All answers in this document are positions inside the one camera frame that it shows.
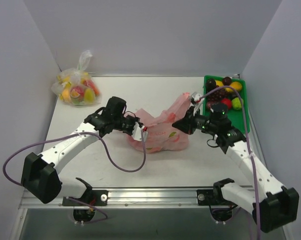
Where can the dark purple fake plum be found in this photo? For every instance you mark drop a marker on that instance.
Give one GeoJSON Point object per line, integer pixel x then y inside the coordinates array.
{"type": "Point", "coordinates": [227, 81]}

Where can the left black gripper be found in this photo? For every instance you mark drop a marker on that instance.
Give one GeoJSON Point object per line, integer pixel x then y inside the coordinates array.
{"type": "Point", "coordinates": [131, 124]}

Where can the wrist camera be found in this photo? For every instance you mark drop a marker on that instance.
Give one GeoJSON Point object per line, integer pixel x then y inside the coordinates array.
{"type": "Point", "coordinates": [196, 100]}
{"type": "Point", "coordinates": [139, 132]}

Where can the dark fake grapes bunch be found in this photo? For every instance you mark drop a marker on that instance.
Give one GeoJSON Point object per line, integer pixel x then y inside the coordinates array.
{"type": "Point", "coordinates": [217, 96]}

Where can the green plastic tray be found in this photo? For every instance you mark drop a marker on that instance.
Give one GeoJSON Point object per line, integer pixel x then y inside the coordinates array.
{"type": "Point", "coordinates": [237, 113]}

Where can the yellow fake mango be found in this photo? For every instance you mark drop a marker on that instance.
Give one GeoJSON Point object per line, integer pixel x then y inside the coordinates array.
{"type": "Point", "coordinates": [219, 83]}

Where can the dark fake mangosteen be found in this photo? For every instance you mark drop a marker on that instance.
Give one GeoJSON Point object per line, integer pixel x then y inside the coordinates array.
{"type": "Point", "coordinates": [210, 84]}

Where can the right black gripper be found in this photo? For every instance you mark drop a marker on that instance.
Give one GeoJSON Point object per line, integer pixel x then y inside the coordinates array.
{"type": "Point", "coordinates": [188, 122]}

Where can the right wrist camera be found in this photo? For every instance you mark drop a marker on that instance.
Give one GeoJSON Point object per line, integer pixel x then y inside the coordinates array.
{"type": "Point", "coordinates": [196, 100]}

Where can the pink plastic bag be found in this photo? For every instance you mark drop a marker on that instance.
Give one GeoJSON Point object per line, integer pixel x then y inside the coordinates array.
{"type": "Point", "coordinates": [162, 136]}

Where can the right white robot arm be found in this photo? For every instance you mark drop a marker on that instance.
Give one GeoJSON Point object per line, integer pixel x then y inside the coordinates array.
{"type": "Point", "coordinates": [271, 205]}

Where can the clear bag of fruits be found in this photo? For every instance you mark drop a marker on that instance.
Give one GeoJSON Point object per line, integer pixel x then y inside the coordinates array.
{"type": "Point", "coordinates": [75, 86]}

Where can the red fake pomegranate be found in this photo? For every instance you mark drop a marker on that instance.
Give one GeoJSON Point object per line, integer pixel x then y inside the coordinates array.
{"type": "Point", "coordinates": [227, 102]}

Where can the green fake custard apple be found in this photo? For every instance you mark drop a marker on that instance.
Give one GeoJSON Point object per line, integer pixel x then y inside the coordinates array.
{"type": "Point", "coordinates": [237, 103]}

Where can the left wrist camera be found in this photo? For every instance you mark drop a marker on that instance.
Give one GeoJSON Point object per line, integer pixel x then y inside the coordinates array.
{"type": "Point", "coordinates": [139, 132]}

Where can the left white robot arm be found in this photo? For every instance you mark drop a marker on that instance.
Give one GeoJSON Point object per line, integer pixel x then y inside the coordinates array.
{"type": "Point", "coordinates": [40, 174]}

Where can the aluminium front rail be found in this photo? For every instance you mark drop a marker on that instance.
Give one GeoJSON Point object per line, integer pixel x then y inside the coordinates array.
{"type": "Point", "coordinates": [185, 197]}

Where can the orange yellow fake pear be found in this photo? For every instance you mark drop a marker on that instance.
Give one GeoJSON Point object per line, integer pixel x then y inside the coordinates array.
{"type": "Point", "coordinates": [235, 85]}

